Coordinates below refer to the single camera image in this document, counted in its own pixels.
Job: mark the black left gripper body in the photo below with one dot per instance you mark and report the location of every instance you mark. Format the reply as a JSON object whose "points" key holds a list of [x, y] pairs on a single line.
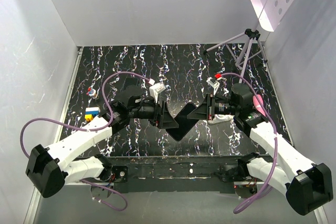
{"points": [[148, 111]]}

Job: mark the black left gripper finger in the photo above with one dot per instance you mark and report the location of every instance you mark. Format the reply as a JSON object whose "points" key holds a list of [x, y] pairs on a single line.
{"points": [[169, 112], [168, 122]]}

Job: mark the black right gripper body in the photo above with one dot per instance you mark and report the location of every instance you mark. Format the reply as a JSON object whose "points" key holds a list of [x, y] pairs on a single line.
{"points": [[223, 106]]}

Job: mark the black phone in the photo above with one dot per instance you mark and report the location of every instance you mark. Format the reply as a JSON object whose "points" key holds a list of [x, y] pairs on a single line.
{"points": [[184, 124]]}

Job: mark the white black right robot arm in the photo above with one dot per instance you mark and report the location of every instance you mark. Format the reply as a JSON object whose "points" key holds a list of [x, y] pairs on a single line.
{"points": [[305, 184]]}

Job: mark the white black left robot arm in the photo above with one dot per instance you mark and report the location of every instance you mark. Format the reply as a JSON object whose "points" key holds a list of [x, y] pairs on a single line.
{"points": [[50, 168]]}

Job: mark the pink marker pen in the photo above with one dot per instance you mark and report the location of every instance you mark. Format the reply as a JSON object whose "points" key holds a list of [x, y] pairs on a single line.
{"points": [[258, 104]]}

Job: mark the blue white yellow toy blocks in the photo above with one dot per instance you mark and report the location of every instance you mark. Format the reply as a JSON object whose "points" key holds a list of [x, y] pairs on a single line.
{"points": [[91, 112]]}

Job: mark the small red white toy figure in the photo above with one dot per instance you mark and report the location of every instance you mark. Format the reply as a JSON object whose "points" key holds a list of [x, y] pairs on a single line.
{"points": [[92, 93]]}

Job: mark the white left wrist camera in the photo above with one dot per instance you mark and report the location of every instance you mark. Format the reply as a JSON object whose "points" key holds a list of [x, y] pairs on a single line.
{"points": [[155, 90]]}

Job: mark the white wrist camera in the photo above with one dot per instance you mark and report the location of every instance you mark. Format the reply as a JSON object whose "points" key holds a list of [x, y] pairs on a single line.
{"points": [[155, 90], [214, 82]]}

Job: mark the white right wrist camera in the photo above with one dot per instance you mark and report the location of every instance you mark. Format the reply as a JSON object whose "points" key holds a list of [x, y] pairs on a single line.
{"points": [[214, 82]]}

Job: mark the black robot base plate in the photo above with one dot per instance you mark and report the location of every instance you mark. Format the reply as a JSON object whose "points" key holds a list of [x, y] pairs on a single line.
{"points": [[178, 173]]}

